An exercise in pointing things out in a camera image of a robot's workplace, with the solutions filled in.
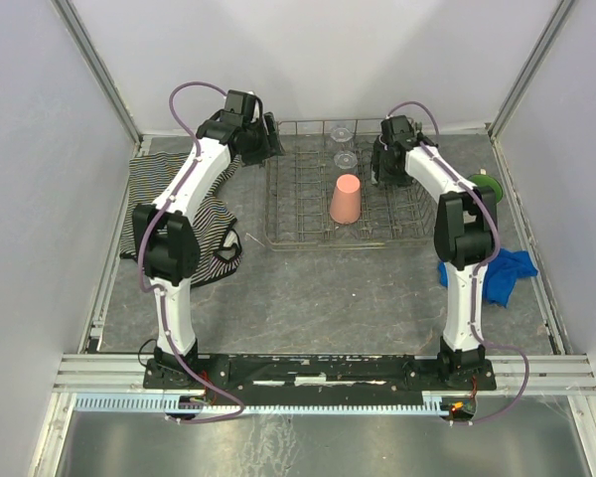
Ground striped cloth garment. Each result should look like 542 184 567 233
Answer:
119 152 242 288

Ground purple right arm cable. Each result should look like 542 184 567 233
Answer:
385 100 530 426

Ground clear plastic cup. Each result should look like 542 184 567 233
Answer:
334 151 358 170
330 125 354 145

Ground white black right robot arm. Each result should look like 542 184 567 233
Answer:
372 115 500 392

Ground salmon pink plastic cup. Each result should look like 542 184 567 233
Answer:
329 174 362 225

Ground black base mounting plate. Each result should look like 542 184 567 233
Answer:
142 351 498 398

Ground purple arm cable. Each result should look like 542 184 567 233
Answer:
385 100 530 426
136 81 245 426

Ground blue microfibre cloth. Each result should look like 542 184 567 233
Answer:
437 248 538 315

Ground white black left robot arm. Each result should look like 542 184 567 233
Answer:
133 90 282 388

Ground light blue cable duct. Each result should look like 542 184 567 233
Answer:
73 392 450 414

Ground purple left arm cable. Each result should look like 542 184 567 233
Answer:
136 81 245 426

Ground grey wire dish rack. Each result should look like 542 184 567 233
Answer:
264 119 436 250

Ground christmas mug green inside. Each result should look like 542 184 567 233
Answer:
468 169 504 204

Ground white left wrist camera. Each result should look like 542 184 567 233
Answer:
243 91 260 122

